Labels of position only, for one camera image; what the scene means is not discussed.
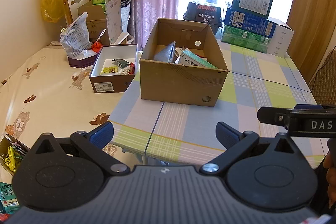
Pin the cream patterned tablecloth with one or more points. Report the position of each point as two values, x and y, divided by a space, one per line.
47 95

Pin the black Honglu food container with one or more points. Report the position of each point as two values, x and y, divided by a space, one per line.
204 14

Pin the brown curtain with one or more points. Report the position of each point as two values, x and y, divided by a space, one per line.
313 22

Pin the green shrink-wrapped box pack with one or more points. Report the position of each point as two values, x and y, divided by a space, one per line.
245 39

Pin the brown cardboard box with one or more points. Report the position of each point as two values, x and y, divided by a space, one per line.
182 83

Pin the open shoe box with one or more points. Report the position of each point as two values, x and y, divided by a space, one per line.
114 68

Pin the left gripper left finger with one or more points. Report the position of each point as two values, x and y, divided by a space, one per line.
90 146

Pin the brown quilted chair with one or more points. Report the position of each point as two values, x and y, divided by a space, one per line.
322 85

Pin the green white spray box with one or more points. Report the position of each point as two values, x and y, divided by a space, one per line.
189 58

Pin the white tall box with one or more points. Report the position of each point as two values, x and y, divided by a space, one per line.
281 38

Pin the blue printed box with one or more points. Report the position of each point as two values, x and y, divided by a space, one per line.
249 22

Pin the silver foil pouch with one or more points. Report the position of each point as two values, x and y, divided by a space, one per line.
167 54

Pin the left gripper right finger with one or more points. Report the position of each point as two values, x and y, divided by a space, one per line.
237 144

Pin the white wooden chair back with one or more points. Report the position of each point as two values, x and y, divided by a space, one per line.
71 9

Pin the checkered tablecloth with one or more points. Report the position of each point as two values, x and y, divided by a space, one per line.
186 133

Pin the dark green box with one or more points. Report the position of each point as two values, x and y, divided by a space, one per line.
257 7

